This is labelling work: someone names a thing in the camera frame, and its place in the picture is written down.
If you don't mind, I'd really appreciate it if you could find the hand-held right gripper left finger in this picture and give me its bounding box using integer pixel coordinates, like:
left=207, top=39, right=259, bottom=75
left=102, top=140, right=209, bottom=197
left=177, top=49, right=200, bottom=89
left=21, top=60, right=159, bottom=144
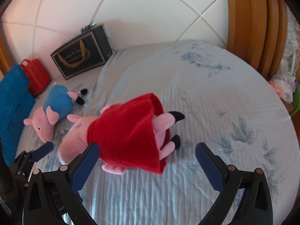
left=23, top=142, right=101, bottom=225

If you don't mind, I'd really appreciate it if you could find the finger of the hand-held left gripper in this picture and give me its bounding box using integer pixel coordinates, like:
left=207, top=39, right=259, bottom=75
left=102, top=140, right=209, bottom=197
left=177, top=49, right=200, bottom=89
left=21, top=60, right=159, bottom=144
left=10, top=142, right=55, bottom=176

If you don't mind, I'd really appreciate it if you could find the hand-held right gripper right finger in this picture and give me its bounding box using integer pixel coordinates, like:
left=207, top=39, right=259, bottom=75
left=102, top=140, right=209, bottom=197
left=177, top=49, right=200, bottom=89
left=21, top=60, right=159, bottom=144
left=195, top=142, right=274, bottom=225

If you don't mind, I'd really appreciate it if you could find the blue dress pig plush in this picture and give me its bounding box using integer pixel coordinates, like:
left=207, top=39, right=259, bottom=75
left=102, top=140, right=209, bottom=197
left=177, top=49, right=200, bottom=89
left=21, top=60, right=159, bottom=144
left=23, top=82, right=88, bottom=143

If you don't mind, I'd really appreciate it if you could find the red dress pig plush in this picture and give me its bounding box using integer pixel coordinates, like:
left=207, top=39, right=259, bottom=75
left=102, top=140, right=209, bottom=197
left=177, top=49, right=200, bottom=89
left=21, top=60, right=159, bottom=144
left=57, top=93, right=185, bottom=174

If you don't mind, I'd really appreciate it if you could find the blue plastic crate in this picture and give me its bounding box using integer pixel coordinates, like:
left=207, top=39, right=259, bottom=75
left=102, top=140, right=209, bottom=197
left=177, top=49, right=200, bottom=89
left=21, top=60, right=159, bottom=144
left=0, top=64, right=36, bottom=167

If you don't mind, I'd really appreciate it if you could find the pale floral desktop cloth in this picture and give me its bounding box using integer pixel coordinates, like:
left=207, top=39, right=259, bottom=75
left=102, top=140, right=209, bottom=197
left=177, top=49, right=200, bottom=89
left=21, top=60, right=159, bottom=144
left=14, top=40, right=297, bottom=225

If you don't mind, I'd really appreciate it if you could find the red plastic case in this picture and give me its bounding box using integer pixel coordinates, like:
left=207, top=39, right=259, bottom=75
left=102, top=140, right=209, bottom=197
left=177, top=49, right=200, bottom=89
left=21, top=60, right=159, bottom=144
left=19, top=58, right=51, bottom=97

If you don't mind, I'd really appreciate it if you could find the black gift box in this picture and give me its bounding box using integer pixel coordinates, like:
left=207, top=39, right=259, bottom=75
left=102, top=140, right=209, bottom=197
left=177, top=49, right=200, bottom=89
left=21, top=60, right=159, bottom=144
left=50, top=23, right=113, bottom=80

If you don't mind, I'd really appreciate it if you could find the clear plastic bag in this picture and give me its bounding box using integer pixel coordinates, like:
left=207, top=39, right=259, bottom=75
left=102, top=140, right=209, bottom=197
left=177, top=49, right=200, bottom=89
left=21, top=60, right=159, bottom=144
left=269, top=71, right=297, bottom=104

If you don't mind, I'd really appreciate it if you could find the metal clip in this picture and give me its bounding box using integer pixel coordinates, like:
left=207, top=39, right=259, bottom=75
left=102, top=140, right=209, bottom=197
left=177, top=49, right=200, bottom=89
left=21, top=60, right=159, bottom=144
left=80, top=22, right=97, bottom=33

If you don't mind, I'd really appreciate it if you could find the wooden wall trim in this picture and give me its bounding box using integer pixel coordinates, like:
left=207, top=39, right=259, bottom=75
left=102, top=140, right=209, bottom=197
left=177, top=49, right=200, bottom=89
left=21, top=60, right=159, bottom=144
left=225, top=0, right=289, bottom=78
left=0, top=35, right=14, bottom=75

